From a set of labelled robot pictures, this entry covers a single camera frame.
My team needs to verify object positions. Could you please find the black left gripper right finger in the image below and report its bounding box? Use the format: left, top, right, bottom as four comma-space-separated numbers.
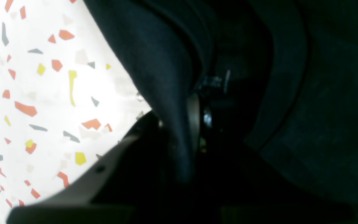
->
188, 93, 354, 224

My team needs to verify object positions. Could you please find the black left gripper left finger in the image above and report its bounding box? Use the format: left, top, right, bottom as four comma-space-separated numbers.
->
7, 112, 167, 224

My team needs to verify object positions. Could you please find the black t-shirt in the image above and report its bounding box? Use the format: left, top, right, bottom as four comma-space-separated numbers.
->
82, 0, 358, 224

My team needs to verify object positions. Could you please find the terrazzo pattern tablecloth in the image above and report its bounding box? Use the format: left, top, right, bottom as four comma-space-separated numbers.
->
0, 0, 150, 224

